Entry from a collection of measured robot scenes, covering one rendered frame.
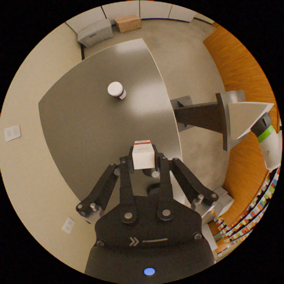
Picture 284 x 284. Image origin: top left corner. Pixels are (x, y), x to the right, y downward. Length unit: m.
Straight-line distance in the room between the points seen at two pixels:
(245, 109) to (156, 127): 0.42
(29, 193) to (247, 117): 1.07
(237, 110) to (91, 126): 0.65
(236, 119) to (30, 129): 1.10
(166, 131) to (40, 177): 0.70
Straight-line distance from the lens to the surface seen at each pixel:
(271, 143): 0.55
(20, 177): 0.62
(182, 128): 1.40
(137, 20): 2.10
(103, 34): 2.02
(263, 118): 0.55
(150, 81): 0.35
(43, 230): 0.68
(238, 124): 0.53
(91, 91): 0.39
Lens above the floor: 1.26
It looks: 74 degrees down
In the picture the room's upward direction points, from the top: 177 degrees counter-clockwise
